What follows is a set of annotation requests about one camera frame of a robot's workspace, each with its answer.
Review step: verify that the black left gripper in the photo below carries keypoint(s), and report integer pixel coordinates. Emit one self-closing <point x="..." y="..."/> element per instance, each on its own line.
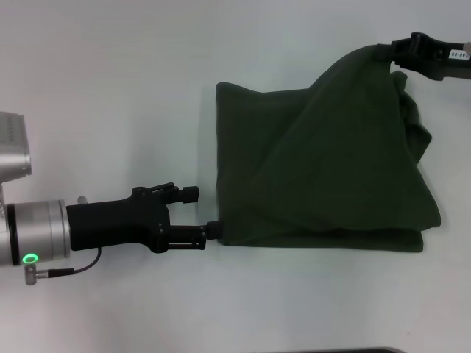
<point x="117" y="224"/>

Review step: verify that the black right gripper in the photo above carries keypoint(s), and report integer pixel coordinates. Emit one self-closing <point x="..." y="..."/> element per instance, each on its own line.
<point x="441" y="55"/>

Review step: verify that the dark green FREE T-shirt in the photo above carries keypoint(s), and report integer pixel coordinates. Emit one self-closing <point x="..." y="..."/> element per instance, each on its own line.
<point x="312" y="165"/>

